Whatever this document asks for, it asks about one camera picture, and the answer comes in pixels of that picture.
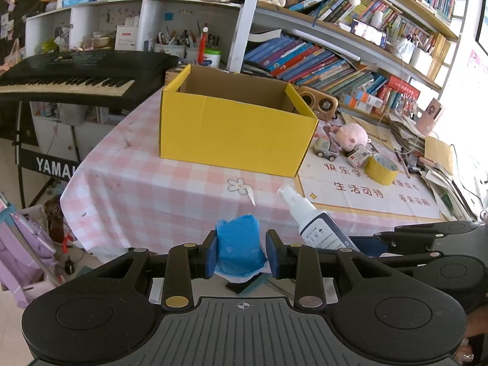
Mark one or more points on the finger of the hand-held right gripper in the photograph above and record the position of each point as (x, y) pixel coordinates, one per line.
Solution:
(396, 239)
(438, 228)

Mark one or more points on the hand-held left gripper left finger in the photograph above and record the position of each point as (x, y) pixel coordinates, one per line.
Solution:
(211, 255)

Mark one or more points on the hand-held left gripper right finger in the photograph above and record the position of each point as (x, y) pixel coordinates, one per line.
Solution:
(271, 255)

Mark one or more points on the blue tissue pack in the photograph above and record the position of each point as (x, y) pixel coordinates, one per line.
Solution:
(238, 244)

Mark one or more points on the white spray bottle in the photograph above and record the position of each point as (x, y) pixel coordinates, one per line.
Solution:
(305, 213)

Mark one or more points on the yellow tape roll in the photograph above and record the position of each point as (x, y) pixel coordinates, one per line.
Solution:
(375, 173)

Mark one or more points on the small red white box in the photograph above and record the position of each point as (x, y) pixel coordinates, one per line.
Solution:
(358, 157)

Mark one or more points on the pink plush pig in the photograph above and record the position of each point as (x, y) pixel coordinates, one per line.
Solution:
(354, 135)

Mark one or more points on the small toy car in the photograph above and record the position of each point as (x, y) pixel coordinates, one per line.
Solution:
(326, 150)

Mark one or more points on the yellow cardboard box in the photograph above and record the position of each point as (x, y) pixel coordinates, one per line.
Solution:
(228, 133)

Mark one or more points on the pink checked cloth desktop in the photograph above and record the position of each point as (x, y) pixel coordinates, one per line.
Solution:
(145, 183)

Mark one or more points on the person's right hand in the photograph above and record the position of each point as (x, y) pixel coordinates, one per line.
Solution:
(476, 331)

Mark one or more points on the pile of loose papers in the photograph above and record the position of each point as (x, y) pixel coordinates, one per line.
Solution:
(453, 194)

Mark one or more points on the white paper scrap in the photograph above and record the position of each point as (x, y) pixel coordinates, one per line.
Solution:
(251, 196)

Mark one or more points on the wooden pencil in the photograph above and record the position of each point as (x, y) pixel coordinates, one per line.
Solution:
(402, 164)

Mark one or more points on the brown kraft envelope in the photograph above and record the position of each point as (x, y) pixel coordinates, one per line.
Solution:
(438, 154)

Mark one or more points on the stack of paper booklets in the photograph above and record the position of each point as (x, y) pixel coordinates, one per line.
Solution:
(406, 133)

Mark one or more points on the colourful printed box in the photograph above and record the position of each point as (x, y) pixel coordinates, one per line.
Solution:
(402, 103)

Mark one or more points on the orange white carton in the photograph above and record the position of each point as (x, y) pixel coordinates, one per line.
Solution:
(368, 97)
(350, 103)

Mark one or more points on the thick red dictionary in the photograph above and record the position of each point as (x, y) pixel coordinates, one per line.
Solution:
(402, 85)

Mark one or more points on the retro wooden radio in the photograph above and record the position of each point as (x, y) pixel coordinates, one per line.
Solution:
(316, 103)

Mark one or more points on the white desk organizers with pens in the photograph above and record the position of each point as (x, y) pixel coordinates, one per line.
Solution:
(411, 57)

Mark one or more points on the black keyboard stand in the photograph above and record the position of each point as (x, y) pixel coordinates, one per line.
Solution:
(53, 166)

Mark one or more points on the wooden chessboard box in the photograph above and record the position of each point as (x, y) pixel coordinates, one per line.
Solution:
(173, 74)

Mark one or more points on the purple backpack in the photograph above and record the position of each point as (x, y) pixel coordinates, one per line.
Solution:
(23, 251)

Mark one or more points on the white tub green lid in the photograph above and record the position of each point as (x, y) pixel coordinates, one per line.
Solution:
(212, 59)

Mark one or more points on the white low cabinet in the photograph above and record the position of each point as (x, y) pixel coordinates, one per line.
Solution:
(49, 137)

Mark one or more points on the rectangular mirror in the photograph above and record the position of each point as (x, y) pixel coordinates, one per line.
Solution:
(368, 32)

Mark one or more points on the red bottle with white cap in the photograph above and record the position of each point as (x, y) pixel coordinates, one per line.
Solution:
(204, 45)

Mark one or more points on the white pen holder with pens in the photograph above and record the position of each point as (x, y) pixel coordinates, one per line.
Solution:
(171, 48)

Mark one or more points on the black electronic keyboard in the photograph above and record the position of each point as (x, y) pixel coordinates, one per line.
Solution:
(76, 68)

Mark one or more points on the white box red label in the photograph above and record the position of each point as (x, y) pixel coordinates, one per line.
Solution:
(125, 40)

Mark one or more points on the wooden bookshelf with white posts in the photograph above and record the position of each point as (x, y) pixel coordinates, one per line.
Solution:
(244, 19)

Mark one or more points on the white shelf unit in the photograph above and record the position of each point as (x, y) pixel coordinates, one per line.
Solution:
(82, 21)

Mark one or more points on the pink wall poster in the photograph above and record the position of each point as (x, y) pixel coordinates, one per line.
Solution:
(474, 64)

